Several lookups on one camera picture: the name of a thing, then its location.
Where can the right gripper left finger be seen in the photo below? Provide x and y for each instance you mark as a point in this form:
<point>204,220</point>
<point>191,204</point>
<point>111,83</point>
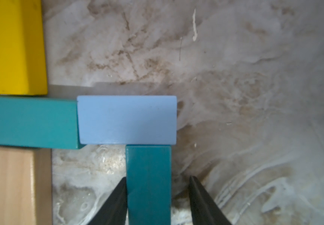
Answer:
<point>114,210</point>

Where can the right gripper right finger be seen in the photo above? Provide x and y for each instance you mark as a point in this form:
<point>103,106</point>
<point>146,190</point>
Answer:
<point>203,208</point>

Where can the teal long block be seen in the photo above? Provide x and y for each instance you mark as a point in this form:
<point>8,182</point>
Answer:
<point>148,175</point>

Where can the tan wooden block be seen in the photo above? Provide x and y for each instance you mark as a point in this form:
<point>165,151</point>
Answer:
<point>25,186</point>

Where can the light blue block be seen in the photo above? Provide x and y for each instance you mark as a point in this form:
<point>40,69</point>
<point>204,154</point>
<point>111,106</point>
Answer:
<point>144,120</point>

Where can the teal short block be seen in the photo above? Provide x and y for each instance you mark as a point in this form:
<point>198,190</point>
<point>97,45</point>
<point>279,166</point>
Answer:
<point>39,122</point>

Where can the yellow block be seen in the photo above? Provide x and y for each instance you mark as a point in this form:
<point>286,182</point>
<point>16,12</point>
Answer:
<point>22,53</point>

